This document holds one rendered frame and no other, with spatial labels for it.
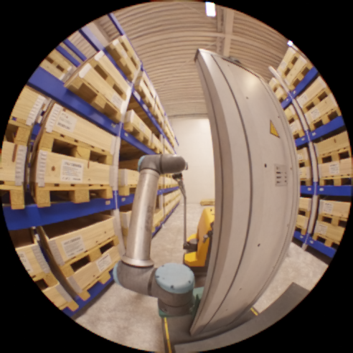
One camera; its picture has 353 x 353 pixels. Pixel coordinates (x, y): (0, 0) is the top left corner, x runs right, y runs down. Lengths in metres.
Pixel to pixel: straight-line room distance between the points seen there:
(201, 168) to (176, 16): 8.88
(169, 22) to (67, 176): 6.45
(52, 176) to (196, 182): 6.88
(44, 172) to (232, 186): 0.89
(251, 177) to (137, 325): 1.43
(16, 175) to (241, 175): 0.93
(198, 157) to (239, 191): 7.07
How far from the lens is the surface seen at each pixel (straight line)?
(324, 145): 2.30
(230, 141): 0.17
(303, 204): 2.54
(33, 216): 0.93
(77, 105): 1.15
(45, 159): 0.85
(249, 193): 0.18
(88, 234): 1.06
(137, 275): 0.49
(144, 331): 1.38
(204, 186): 7.05
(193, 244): 1.67
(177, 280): 0.44
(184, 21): 6.63
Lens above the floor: 1.33
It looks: 4 degrees up
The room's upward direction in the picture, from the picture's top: 1 degrees counter-clockwise
